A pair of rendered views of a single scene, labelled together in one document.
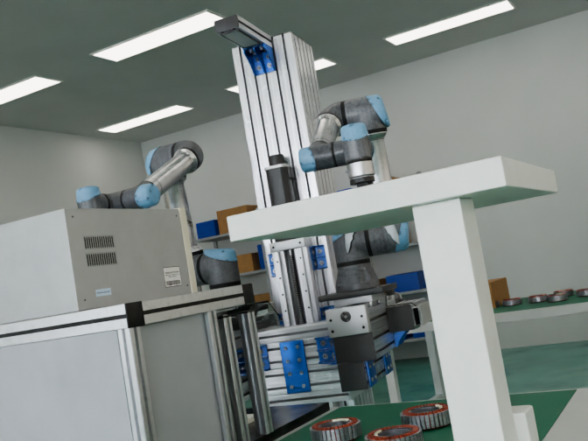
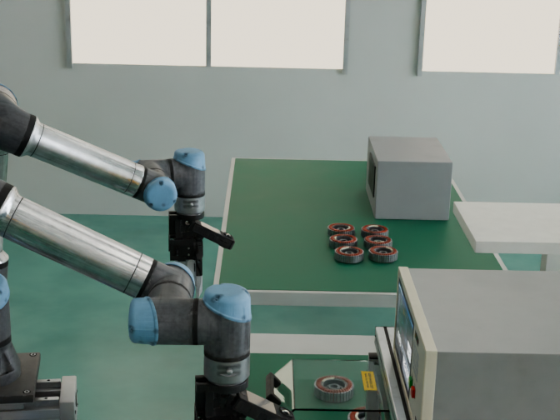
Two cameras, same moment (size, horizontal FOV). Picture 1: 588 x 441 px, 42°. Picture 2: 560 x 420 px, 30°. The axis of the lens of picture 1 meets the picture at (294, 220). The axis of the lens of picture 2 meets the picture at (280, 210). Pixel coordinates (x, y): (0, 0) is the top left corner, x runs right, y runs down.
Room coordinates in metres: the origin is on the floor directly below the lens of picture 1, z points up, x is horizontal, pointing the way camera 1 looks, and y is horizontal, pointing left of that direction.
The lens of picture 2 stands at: (3.08, 2.03, 2.13)
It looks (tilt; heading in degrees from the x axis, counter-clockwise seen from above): 18 degrees down; 241
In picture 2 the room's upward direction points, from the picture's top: 1 degrees clockwise
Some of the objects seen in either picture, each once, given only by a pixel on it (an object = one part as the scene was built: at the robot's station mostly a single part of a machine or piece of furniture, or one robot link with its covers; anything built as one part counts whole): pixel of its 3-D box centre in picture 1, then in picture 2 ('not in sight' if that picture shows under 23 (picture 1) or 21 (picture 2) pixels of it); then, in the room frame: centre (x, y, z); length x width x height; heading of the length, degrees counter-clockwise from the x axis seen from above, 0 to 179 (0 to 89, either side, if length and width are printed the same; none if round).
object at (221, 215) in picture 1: (241, 220); not in sight; (9.24, 0.64, 1.93); 0.42 x 0.40 x 0.29; 64
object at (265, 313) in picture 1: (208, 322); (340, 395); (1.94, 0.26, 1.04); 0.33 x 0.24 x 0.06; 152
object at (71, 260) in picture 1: (65, 269); (502, 352); (1.73, 0.54, 1.22); 0.44 x 0.39 x 0.20; 62
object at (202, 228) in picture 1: (215, 228); not in sight; (9.40, 0.98, 1.88); 0.42 x 0.28 x 0.20; 151
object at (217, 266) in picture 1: (220, 265); not in sight; (2.79, 0.29, 1.20); 0.13 x 0.12 x 0.14; 63
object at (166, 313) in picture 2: (115, 204); (165, 317); (2.49, 0.57, 1.45); 0.11 x 0.11 x 0.08; 63
